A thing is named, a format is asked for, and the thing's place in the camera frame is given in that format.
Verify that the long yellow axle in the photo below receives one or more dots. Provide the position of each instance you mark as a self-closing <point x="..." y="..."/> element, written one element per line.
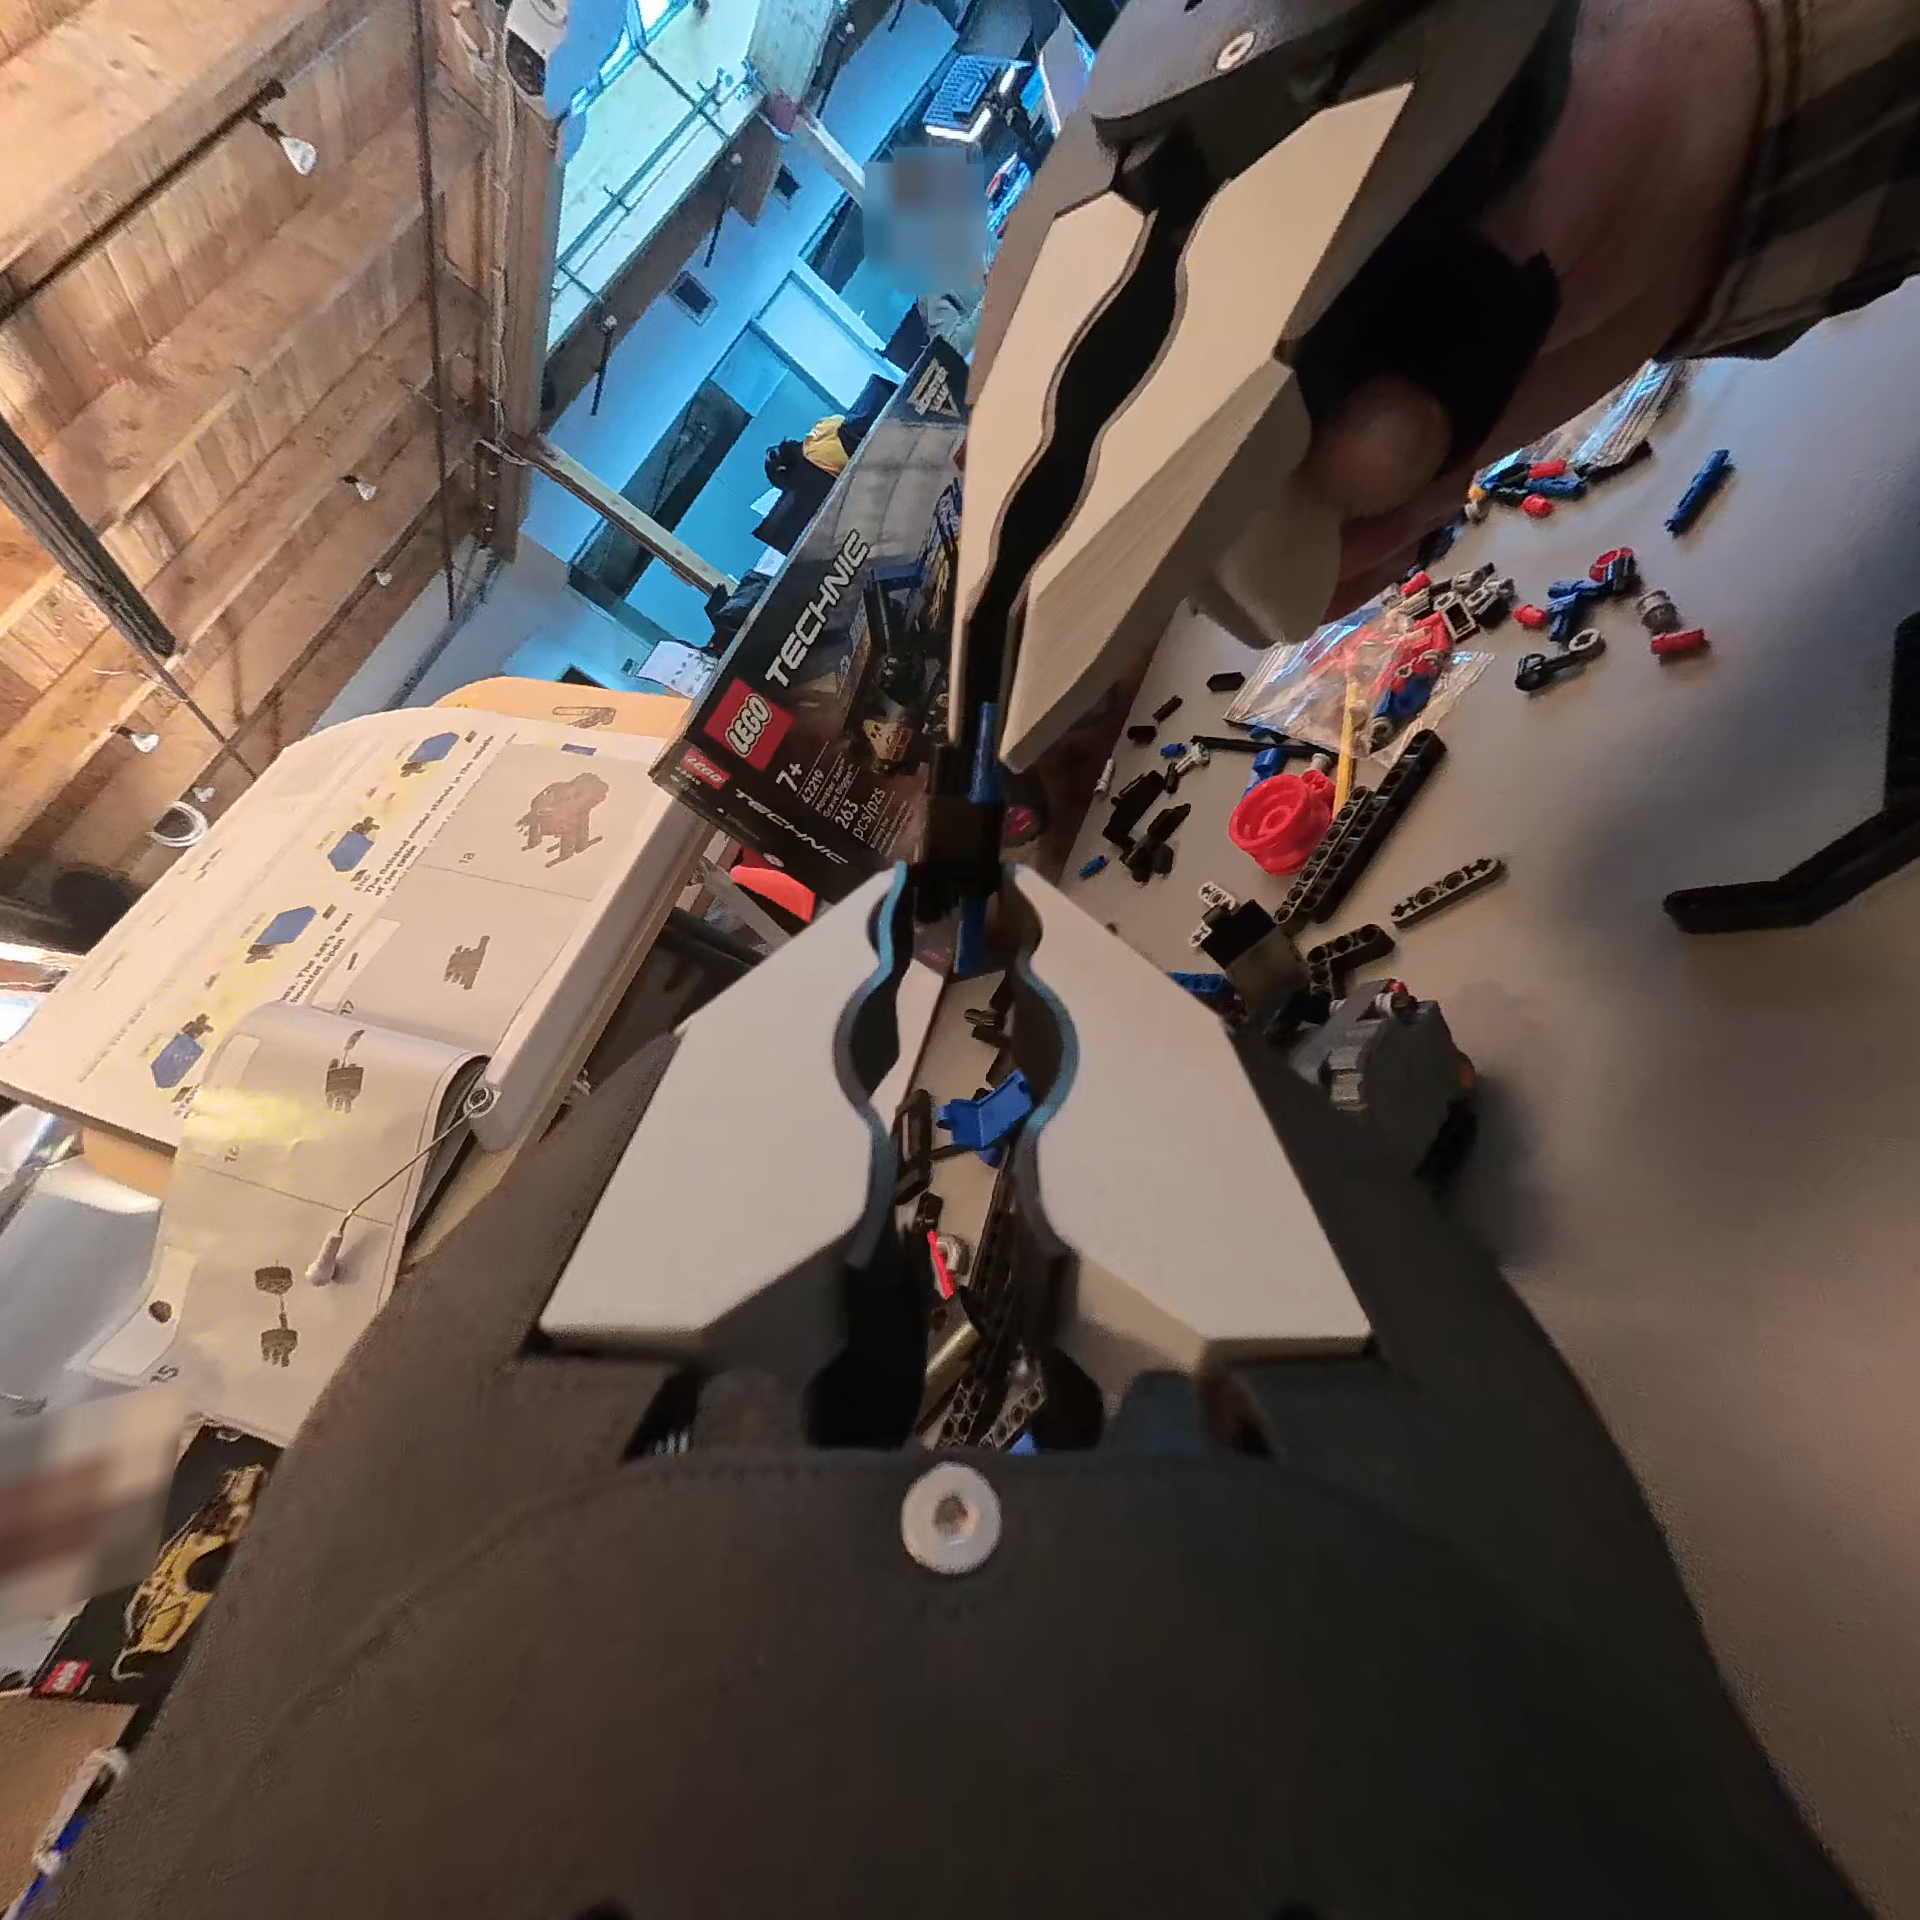
<point x="1358" y="736"/>

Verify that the orange angular object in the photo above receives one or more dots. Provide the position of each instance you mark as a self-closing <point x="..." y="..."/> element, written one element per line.
<point x="782" y="898"/>

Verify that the long thin black axle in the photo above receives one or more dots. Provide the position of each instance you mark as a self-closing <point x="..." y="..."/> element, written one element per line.
<point x="1245" y="742"/>

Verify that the scattered small pins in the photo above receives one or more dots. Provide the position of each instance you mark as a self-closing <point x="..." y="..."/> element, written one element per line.
<point x="1575" y="598"/>

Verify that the clear bag of small pins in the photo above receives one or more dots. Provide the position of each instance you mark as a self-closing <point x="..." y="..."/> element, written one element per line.
<point x="1349" y="669"/>

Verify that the black angled long beam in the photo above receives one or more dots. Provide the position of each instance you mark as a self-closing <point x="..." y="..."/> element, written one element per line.
<point x="1802" y="876"/>

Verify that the grey desk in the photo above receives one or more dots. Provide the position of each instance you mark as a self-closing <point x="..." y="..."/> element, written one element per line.
<point x="1652" y="1200"/>

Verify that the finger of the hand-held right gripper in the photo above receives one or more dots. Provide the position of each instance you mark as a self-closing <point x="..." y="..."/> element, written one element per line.
<point x="1036" y="344"/>
<point x="1200" y="451"/>

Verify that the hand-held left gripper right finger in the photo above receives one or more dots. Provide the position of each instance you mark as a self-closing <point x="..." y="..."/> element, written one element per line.
<point x="1200" y="1200"/>

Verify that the black seven-hole beam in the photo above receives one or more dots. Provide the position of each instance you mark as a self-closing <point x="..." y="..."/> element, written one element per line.
<point x="1397" y="795"/>

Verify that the monster truck toy box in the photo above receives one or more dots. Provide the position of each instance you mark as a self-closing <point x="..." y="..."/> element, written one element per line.
<point x="811" y="673"/>

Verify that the black frame piece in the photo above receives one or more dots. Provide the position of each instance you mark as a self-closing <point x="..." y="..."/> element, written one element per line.
<point x="914" y="1142"/>

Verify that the person's right hand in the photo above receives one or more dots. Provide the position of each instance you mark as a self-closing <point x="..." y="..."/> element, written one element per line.
<point x="1652" y="182"/>

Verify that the building instruction booklet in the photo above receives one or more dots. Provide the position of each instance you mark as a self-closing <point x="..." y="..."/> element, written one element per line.
<point x="523" y="840"/>

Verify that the yellow truck toy box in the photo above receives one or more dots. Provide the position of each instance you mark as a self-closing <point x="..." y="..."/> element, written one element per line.
<point x="165" y="1577"/>

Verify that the black flat clip panel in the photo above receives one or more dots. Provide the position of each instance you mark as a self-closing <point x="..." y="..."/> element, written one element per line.
<point x="1251" y="953"/>

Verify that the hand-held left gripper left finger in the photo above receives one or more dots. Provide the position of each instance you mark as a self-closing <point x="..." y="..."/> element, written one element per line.
<point x="720" y="1200"/>

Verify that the red axle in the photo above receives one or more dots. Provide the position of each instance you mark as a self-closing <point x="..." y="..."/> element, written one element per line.
<point x="941" y="1262"/>

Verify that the grey nine-hole beam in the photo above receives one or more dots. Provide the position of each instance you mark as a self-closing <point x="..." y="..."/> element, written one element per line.
<point x="1321" y="865"/>

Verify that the black L-shaped beam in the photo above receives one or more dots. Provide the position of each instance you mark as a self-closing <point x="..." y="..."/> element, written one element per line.
<point x="1349" y="950"/>

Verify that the red wheel rim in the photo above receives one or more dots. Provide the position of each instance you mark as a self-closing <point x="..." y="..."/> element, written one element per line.
<point x="1274" y="823"/>

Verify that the black bent frame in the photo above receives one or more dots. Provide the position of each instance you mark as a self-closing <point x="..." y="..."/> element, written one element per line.
<point x="1148" y="817"/>

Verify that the blue folded panel piece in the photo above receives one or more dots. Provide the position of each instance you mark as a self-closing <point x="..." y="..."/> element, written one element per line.
<point x="984" y="1118"/>

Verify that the dark grey motor block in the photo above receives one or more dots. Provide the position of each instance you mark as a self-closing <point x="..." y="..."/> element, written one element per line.
<point x="1381" y="1067"/>

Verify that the black connector assembly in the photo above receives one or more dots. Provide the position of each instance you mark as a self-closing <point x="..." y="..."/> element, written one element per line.
<point x="946" y="840"/>

